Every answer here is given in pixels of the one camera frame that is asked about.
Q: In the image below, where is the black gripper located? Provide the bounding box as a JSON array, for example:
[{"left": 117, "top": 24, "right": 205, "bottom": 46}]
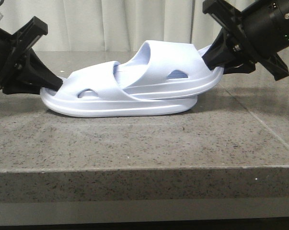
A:
[
  {"left": 202, "top": 0, "right": 289, "bottom": 81},
  {"left": 0, "top": 16, "right": 63, "bottom": 94}
]

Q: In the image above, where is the light blue slipper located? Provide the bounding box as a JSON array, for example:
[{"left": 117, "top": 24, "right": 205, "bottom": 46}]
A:
[
  {"left": 40, "top": 61, "right": 197, "bottom": 117},
  {"left": 114, "top": 40, "right": 224, "bottom": 99}
]

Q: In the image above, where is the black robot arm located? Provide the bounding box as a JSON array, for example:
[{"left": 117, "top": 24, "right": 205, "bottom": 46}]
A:
[{"left": 203, "top": 0, "right": 289, "bottom": 81}]

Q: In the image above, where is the grey-white curtain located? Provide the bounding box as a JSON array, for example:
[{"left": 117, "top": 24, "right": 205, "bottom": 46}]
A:
[{"left": 0, "top": 0, "right": 220, "bottom": 51}]

